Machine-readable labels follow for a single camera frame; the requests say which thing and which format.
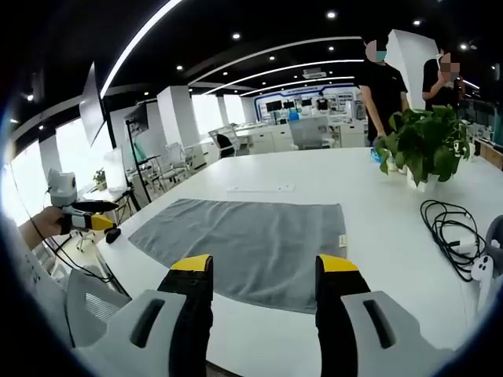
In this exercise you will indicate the hanging display panel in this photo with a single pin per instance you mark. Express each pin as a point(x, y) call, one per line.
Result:
point(92, 106)

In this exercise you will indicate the black office chair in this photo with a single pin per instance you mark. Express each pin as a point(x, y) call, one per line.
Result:
point(224, 144)

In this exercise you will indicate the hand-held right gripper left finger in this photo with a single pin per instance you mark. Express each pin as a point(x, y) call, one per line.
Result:
point(188, 298)

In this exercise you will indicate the white handheld controller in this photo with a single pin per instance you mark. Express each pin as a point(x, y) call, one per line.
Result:
point(484, 275)

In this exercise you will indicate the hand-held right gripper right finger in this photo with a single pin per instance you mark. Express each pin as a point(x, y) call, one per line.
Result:
point(342, 298)

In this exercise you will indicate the white mesh office chair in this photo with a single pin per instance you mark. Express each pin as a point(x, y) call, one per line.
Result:
point(92, 302)

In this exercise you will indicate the white table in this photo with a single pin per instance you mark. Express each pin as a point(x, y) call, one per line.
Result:
point(314, 173)

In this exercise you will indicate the white power adapter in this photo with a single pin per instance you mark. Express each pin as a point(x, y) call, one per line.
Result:
point(467, 248)

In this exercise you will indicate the person's white shirt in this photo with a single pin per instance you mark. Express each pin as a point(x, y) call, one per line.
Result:
point(27, 282)

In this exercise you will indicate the black floor stand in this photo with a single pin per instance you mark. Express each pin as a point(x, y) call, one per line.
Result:
point(135, 165)

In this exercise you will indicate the grey towel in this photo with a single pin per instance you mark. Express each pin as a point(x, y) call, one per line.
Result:
point(243, 243)

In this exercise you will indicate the blue cloth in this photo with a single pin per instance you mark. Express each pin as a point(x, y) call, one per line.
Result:
point(375, 154)

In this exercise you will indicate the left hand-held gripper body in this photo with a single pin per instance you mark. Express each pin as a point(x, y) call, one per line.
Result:
point(61, 188)

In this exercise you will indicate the person's left hand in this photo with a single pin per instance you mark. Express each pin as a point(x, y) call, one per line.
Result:
point(47, 222)

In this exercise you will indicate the green potted plant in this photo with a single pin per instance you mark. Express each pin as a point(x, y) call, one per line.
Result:
point(426, 145)

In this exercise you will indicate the grey headset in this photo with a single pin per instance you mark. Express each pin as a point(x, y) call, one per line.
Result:
point(496, 233)

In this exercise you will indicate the small potted plant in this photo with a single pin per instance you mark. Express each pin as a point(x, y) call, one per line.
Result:
point(100, 178)

